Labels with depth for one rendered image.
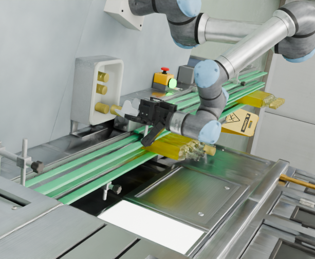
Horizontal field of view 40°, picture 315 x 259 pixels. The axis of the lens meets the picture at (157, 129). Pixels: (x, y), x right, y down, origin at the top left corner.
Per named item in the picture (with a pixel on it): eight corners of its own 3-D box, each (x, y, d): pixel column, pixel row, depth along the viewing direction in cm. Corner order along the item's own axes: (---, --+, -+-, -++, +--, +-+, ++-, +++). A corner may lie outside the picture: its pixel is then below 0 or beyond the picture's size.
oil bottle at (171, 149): (136, 147, 179) (183, 163, 170) (138, 134, 177) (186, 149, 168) (143, 144, 184) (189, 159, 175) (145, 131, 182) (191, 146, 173)
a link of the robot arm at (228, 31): (171, -2, 166) (323, 11, 145) (179, 28, 178) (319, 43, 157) (160, 21, 160) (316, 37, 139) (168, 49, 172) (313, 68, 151)
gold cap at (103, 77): (94, 71, 157) (104, 73, 155) (99, 70, 160) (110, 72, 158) (93, 80, 158) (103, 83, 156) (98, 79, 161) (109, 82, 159)
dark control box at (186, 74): (176, 80, 229) (190, 84, 225) (179, 65, 226) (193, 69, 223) (182, 78, 236) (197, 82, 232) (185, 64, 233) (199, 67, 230)
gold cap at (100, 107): (97, 112, 166) (107, 115, 164) (93, 108, 163) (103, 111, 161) (101, 104, 167) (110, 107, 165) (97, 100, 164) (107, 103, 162)
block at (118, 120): (112, 128, 170) (127, 132, 167) (114, 104, 167) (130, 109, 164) (116, 126, 173) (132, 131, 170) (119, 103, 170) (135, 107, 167)
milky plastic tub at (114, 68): (70, 120, 155) (90, 127, 151) (76, 57, 148) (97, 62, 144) (98, 111, 170) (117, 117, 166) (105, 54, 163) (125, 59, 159)
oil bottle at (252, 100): (232, 100, 286) (274, 112, 274) (234, 92, 284) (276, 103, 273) (235, 99, 291) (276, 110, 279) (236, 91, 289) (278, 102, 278)
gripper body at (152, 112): (149, 95, 150) (181, 104, 145) (145, 119, 152) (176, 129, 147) (138, 98, 143) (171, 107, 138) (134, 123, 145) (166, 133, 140)
